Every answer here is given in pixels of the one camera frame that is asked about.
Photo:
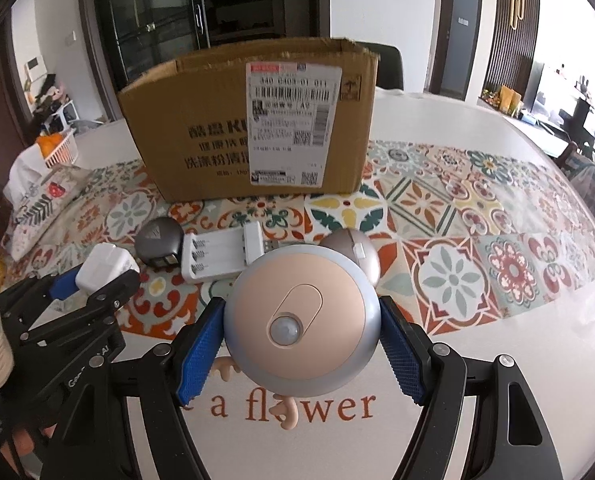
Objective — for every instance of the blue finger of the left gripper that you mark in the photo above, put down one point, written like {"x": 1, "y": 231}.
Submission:
{"x": 64, "y": 285}

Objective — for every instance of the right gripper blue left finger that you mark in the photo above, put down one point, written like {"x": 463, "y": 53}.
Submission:
{"x": 93, "y": 440}

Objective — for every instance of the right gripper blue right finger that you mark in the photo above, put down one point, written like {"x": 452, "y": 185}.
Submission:
{"x": 509, "y": 437}

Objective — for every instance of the white cube charger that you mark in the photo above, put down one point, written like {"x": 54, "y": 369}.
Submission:
{"x": 105, "y": 262}

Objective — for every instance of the pink round sensor light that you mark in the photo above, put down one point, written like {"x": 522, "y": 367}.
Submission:
{"x": 302, "y": 321}

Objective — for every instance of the silver ball speaker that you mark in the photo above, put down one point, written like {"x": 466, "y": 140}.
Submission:
{"x": 355, "y": 245}

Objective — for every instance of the person left hand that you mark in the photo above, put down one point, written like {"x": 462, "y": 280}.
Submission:
{"x": 22, "y": 444}

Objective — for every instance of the floral fabric tissue cover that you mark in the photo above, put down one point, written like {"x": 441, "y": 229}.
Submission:
{"x": 38, "y": 194}

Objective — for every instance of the grey round tape measure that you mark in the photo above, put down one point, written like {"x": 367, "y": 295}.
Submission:
{"x": 159, "y": 243}

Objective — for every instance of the white basket of oranges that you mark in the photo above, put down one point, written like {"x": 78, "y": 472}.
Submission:
{"x": 58, "y": 148}

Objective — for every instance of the white battery charger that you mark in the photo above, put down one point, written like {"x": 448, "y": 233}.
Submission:
{"x": 220, "y": 254}

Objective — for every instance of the white shoe rack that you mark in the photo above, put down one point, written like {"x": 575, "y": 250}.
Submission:
{"x": 57, "y": 117}

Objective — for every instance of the patterned tile table runner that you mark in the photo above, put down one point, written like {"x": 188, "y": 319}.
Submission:
{"x": 464, "y": 237}

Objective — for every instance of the brown cardboard box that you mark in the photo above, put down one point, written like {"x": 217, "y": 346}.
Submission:
{"x": 261, "y": 117}

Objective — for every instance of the black glass cabinet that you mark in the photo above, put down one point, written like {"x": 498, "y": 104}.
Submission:
{"x": 125, "y": 38}

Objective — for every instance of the dark chair right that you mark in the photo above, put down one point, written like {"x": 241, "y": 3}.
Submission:
{"x": 390, "y": 69}

